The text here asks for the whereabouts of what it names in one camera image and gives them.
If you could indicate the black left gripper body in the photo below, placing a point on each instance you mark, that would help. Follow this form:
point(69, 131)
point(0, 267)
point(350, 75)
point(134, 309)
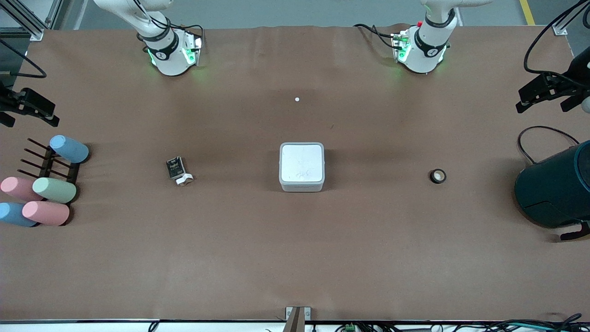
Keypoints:
point(579, 69)

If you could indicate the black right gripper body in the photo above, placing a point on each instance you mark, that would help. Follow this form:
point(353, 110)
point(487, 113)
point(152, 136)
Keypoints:
point(6, 102)

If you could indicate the black printed trash packet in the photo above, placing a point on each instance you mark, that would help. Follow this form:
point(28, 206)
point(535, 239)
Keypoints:
point(174, 167)

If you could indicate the white square lidded bin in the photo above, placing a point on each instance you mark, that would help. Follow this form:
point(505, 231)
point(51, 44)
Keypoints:
point(302, 167)

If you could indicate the blue plastic cup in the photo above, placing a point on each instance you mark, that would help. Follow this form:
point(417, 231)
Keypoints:
point(14, 214)
point(69, 148)

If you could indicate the pink plastic cup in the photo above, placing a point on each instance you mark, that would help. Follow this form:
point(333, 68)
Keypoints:
point(17, 188)
point(45, 213)

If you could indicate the green plastic cup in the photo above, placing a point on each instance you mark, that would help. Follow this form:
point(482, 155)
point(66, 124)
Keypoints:
point(54, 190)

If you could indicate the dark teal cylindrical container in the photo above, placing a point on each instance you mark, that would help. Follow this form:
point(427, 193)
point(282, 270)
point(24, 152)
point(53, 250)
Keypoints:
point(555, 186)

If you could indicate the small black tape roll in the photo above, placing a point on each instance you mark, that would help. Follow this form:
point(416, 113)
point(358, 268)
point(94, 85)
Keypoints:
point(438, 176)

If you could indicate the small green connector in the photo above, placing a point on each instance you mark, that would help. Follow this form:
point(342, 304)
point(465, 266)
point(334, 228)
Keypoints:
point(350, 328)

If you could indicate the small metal corner bracket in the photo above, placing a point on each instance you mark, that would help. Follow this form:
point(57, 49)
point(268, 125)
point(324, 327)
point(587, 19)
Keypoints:
point(559, 28)

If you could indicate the aluminium frame profile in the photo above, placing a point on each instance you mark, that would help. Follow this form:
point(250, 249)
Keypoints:
point(23, 18)

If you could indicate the metal table edge bracket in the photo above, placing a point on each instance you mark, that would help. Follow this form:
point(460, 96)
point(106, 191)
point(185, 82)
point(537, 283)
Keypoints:
point(297, 316)

